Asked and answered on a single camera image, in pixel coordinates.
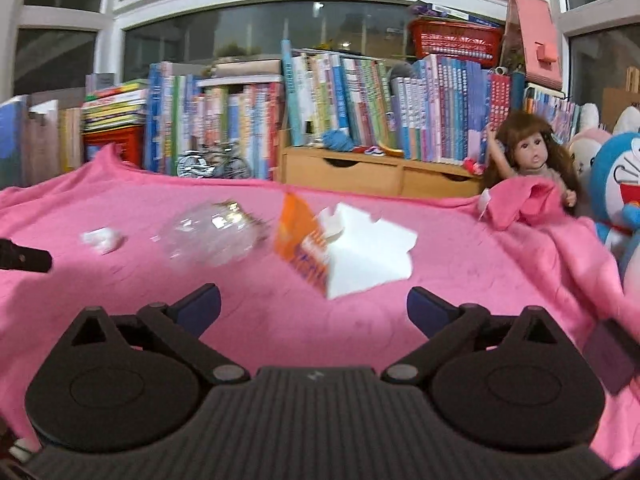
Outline blue cat plush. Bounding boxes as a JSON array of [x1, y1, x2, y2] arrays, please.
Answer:
[[590, 131, 640, 281]]

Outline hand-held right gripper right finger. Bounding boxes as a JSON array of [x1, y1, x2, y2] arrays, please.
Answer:
[[381, 286, 556, 385]]

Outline red mesh basket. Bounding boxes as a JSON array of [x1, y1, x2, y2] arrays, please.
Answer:
[[407, 17, 505, 68]]

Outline row of small thin books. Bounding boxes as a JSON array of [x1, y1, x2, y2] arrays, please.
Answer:
[[522, 85, 583, 146]]

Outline purple flat book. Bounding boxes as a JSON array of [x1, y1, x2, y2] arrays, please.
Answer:
[[407, 2, 501, 28]]

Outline brown cardboard box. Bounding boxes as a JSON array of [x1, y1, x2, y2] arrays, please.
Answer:
[[602, 67, 640, 133]]

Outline black model bicycle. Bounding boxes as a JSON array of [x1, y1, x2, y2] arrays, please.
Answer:
[[175, 142, 253, 181]]

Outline red plastic crate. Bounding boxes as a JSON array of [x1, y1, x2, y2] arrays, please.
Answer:
[[82, 125, 146, 171]]

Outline pink house-shaped box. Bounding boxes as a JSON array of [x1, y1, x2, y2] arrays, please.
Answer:
[[502, 0, 566, 93]]

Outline brown-haired doll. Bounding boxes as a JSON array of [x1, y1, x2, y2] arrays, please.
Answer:
[[482, 112, 583, 218]]

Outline pink bunny plush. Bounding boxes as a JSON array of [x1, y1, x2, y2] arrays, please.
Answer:
[[567, 102, 640, 186]]

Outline wooden drawer box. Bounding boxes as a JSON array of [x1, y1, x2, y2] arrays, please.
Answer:
[[276, 130, 496, 198]]

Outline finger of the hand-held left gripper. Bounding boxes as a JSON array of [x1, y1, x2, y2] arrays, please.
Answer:
[[0, 238, 53, 274]]

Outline white window frame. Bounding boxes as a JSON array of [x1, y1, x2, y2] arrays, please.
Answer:
[[0, 0, 640, 106]]

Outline pink blanket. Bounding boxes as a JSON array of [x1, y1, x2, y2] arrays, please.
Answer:
[[0, 145, 640, 466]]

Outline row of pale upright books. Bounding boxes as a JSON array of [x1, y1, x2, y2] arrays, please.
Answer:
[[0, 92, 86, 188]]

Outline row of blue and pink books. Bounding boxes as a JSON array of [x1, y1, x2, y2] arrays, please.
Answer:
[[387, 52, 526, 163]]

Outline clear plastic bag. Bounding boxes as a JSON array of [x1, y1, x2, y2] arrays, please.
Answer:
[[152, 200, 273, 268]]

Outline stack of flat books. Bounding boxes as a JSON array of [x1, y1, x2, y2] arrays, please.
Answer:
[[81, 79, 151, 133]]

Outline torn orange carton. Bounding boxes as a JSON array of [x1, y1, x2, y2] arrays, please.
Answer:
[[273, 192, 419, 302]]

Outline row of blue-spined books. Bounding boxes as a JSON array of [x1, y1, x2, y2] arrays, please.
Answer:
[[145, 60, 286, 181]]

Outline row of tall colourful books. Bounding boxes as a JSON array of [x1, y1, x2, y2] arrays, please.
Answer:
[[280, 39, 396, 156]]

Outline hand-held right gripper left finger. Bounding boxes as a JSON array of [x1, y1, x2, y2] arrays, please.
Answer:
[[70, 282, 251, 386]]

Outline white crumpled tissue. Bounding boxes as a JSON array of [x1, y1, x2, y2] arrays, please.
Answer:
[[81, 227, 122, 254]]

